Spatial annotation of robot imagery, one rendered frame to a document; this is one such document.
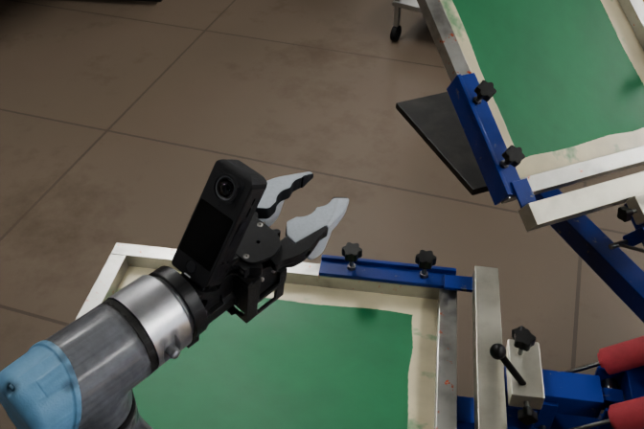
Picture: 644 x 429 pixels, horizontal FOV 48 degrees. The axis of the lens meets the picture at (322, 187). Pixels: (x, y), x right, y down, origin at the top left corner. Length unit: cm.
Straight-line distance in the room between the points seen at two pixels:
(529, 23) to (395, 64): 255
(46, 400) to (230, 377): 91
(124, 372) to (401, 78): 376
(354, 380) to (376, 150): 230
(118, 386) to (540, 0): 157
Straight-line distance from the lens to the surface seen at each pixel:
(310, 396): 145
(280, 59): 445
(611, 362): 146
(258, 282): 69
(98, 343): 62
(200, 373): 151
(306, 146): 368
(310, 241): 69
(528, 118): 177
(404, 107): 224
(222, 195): 63
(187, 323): 64
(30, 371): 61
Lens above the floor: 215
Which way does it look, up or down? 39 degrees down
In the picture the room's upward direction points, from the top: straight up
